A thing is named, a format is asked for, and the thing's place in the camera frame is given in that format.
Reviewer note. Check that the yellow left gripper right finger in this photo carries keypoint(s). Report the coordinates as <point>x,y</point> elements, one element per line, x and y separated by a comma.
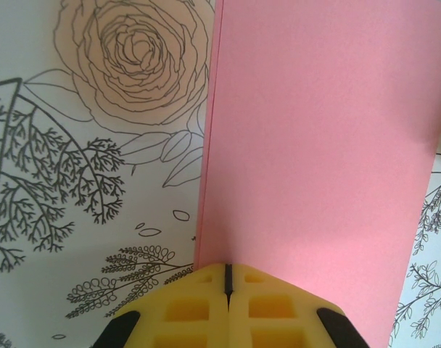
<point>271,311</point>

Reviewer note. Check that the floral patterned table cover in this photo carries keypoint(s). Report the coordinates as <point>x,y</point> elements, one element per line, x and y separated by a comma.
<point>61,181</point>

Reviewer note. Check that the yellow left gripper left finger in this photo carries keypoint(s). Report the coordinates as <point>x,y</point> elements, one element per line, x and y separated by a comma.
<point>191,311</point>

